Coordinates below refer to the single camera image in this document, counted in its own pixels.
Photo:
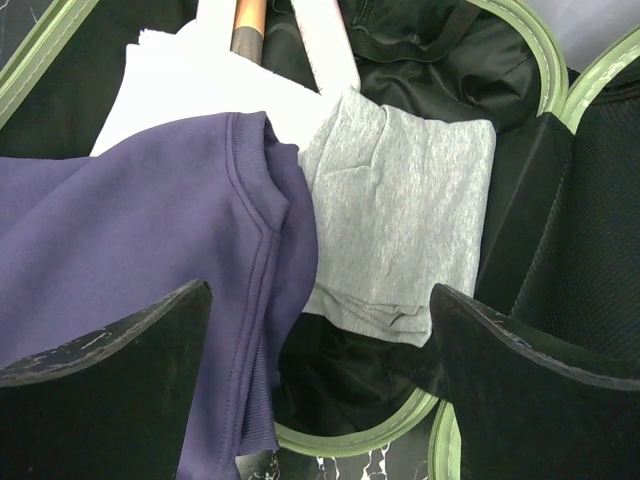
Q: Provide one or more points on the beige cosmetic stick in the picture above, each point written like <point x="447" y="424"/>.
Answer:
<point x="249" y="29"/>

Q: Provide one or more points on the white grey cloth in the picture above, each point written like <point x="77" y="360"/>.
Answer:
<point x="169" y="77"/>

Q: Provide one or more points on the white cosmetic tube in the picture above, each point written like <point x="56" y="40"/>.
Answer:
<point x="327" y="45"/>

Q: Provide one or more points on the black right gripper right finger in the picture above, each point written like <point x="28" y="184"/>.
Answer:
<point x="532" y="406"/>

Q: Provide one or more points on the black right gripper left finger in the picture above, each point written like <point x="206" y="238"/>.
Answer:
<point x="112" y="404"/>

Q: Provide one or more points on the navy blue garment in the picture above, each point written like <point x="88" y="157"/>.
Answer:
<point x="86" y="242"/>

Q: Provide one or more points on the grey garment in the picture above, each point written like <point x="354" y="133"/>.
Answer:
<point x="400" y="204"/>

